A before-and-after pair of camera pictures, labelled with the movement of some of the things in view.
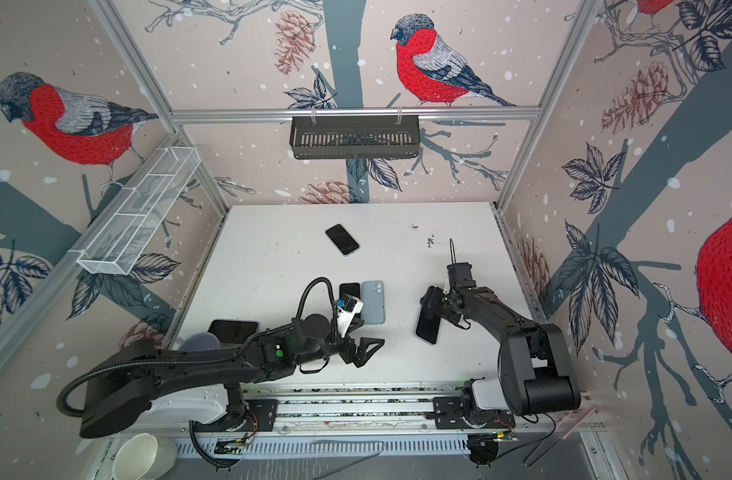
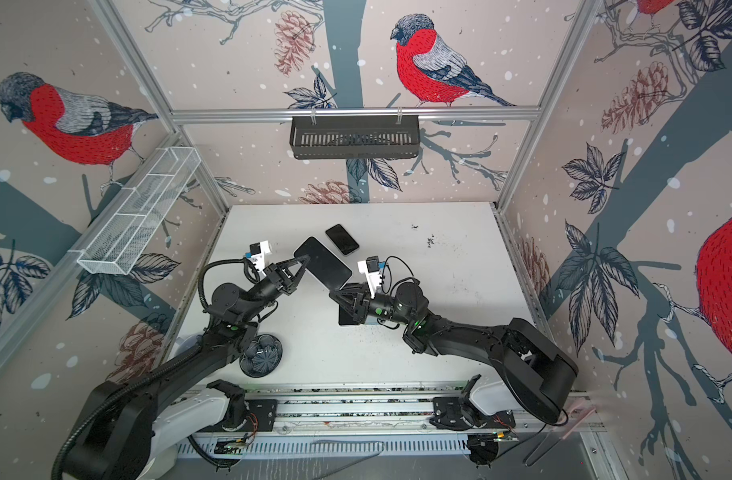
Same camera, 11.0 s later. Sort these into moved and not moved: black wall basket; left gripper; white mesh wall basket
Moved: left gripper
Not moved: black wall basket; white mesh wall basket
